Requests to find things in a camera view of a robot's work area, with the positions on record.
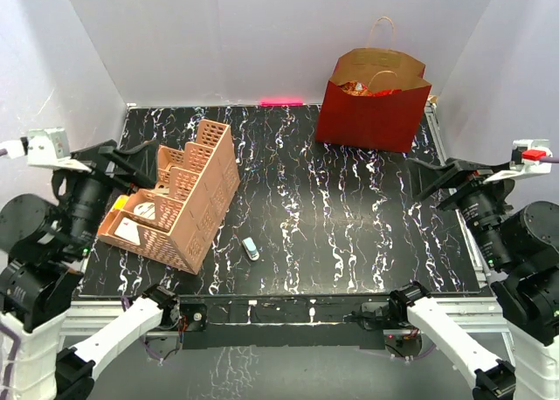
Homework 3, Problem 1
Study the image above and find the red candy bag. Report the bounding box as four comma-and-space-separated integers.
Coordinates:
340, 80, 401, 97

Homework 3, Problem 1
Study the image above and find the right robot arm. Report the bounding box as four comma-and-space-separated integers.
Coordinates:
389, 159, 558, 399

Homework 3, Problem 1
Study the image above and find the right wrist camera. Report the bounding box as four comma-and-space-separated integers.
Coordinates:
484, 139, 554, 183

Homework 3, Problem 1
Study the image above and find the red paper bag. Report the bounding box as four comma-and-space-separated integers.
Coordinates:
315, 42, 431, 153

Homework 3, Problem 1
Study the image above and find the aluminium frame rail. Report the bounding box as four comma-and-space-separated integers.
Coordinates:
425, 98, 494, 287

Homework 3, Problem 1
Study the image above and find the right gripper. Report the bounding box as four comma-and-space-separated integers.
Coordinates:
404, 155, 515, 267

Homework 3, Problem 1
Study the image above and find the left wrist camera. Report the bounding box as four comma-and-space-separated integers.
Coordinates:
22, 128, 91, 173

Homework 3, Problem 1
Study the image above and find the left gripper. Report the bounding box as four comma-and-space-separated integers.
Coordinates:
60, 135, 160, 255

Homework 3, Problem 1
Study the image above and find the small blue white stapler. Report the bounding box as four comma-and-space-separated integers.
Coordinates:
242, 238, 259, 261

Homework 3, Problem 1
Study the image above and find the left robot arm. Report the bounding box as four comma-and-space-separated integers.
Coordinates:
1, 141, 181, 399

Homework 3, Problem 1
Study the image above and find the black front base bar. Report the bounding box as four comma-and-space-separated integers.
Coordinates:
152, 294, 428, 356

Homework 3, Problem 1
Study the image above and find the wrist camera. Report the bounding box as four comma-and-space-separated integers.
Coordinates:
484, 139, 554, 183
22, 128, 91, 173

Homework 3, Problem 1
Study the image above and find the pink tape strip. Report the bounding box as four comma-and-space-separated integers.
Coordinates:
259, 99, 304, 107

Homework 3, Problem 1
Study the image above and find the yellow object in organizer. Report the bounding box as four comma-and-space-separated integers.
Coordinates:
111, 195, 129, 211

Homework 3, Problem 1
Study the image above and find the pink perforated desk organizer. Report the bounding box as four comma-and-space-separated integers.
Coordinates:
97, 119, 239, 275

